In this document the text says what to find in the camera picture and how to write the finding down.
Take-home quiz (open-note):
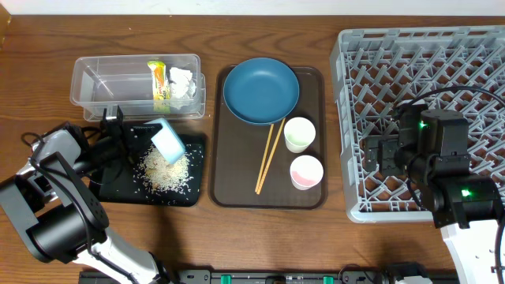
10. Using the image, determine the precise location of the light blue small bowl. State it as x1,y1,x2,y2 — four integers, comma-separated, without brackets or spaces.
146,118,185,165

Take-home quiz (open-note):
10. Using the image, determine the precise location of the pile of rice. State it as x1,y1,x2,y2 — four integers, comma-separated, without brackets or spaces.
133,144,204,207

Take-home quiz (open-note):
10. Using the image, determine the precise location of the yellow green snack wrapper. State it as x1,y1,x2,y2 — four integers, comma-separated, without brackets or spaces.
148,61,170,114

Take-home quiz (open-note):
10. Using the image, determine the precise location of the white paper napkin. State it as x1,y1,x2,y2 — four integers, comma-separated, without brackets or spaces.
169,67,196,110

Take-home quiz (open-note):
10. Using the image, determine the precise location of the pink cup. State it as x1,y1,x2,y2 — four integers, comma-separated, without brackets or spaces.
290,155,324,190

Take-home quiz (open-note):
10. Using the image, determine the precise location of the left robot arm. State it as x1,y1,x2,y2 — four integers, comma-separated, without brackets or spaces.
1,121,171,283

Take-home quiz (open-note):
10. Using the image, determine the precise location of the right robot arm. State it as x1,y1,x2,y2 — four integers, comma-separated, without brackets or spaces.
364,102,504,283

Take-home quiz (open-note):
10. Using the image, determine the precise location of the black waste tray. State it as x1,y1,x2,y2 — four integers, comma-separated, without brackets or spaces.
89,135,205,207

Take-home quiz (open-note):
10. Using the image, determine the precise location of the clear plastic waste bin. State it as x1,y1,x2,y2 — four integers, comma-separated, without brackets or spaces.
69,54,206,121

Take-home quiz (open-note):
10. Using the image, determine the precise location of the grey dishwasher rack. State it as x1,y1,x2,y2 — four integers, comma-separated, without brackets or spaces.
330,25,504,223

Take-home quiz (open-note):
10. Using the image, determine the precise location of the pale green cup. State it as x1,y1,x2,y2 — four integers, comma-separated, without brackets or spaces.
284,117,316,154

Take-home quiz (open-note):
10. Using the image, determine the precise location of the brown serving tray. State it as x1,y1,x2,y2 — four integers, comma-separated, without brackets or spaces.
209,66,327,210

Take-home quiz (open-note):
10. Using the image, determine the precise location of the wooden chopstick right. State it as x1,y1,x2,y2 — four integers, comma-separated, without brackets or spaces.
257,118,286,195

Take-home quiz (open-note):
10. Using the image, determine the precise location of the dark blue plate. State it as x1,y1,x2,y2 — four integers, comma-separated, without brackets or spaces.
223,58,300,125

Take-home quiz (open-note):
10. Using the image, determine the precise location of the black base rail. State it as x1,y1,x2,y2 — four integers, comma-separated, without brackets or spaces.
78,262,458,284

